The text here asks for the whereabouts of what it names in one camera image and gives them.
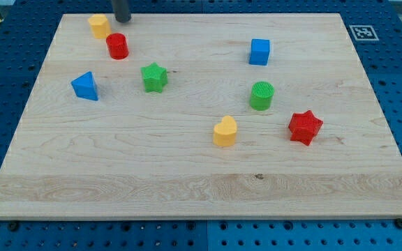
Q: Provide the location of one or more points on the yellow hexagon block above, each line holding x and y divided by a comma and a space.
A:
100, 26

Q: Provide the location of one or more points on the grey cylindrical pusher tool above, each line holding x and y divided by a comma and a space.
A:
122, 11

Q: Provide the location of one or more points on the green cylinder block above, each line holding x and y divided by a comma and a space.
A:
261, 96

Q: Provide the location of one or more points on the blue triangle block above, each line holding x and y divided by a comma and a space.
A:
85, 86

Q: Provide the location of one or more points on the blue cube block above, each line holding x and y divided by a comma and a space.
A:
259, 54

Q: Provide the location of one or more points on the red star block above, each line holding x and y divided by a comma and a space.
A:
304, 127

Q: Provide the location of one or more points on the red cylinder block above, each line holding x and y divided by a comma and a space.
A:
117, 46

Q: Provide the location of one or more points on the white fiducial marker tag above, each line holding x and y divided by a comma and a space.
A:
363, 33

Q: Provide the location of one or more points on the yellow heart block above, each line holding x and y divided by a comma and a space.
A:
225, 132

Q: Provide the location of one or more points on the green star block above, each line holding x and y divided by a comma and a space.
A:
154, 77

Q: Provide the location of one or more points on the wooden board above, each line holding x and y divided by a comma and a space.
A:
137, 155

